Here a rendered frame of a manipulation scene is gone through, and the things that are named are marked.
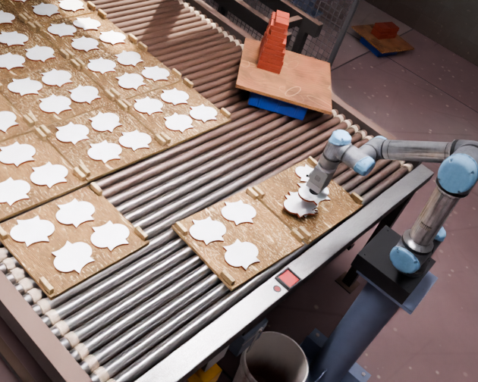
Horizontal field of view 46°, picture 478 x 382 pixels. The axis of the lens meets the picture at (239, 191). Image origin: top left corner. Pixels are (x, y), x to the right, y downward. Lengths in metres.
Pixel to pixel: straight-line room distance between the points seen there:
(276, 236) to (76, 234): 0.77
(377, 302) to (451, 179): 0.79
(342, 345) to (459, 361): 1.02
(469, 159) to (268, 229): 0.81
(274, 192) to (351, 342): 0.80
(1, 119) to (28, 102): 0.17
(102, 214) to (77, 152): 0.34
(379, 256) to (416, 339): 1.23
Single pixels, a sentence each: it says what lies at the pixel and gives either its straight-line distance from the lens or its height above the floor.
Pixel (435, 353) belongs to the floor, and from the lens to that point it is 3.55.
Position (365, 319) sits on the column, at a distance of 2.60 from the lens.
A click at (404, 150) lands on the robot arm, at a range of 2.15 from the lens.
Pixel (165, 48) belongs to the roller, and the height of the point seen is 0.92.
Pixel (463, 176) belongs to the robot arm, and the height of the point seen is 1.55.
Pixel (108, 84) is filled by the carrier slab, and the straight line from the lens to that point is 2.77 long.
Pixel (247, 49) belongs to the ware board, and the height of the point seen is 1.04.
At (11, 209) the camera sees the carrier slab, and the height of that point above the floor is 0.94.
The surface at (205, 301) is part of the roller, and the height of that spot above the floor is 0.92.
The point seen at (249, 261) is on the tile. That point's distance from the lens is 2.10.
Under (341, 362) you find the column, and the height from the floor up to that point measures 0.26.
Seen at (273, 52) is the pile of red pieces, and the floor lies 1.15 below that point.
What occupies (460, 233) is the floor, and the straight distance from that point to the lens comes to 4.39.
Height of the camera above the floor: 2.51
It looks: 42 degrees down
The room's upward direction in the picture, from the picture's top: 20 degrees clockwise
